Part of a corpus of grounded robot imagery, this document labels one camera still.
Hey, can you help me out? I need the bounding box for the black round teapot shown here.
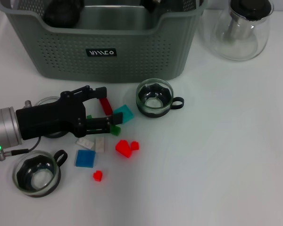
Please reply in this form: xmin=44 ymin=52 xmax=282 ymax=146
xmin=42 ymin=0 xmax=84 ymax=28

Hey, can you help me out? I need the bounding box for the grey perforated storage bin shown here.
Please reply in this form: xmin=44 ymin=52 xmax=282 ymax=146
xmin=0 ymin=0 xmax=209 ymax=84

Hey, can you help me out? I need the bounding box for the glass teapot steel infuser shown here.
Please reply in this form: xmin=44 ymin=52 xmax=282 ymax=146
xmin=200 ymin=0 xmax=274 ymax=62

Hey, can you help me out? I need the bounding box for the green rectangular building brick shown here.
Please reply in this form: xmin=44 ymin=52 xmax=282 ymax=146
xmin=109 ymin=124 xmax=122 ymax=137

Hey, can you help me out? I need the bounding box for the blue square building plate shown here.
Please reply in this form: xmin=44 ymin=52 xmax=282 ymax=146
xmin=75 ymin=149 xmax=96 ymax=168

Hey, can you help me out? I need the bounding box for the white flat building plate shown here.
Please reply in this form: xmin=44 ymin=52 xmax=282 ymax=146
xmin=95 ymin=137 xmax=106 ymax=153
xmin=75 ymin=137 xmax=95 ymax=150

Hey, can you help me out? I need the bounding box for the red sloped building brick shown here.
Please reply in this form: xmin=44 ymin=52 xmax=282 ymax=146
xmin=115 ymin=139 xmax=132 ymax=158

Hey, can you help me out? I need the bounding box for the dark red long brick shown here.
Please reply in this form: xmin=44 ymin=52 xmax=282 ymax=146
xmin=99 ymin=97 xmax=114 ymax=116

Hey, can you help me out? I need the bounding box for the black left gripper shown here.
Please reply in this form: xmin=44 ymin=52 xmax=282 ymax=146
xmin=15 ymin=85 xmax=123 ymax=141

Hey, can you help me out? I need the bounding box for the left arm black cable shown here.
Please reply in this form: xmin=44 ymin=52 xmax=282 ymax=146
xmin=0 ymin=137 xmax=42 ymax=161

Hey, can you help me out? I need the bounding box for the teal square building plate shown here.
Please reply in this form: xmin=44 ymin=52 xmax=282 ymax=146
xmin=113 ymin=104 xmax=134 ymax=124

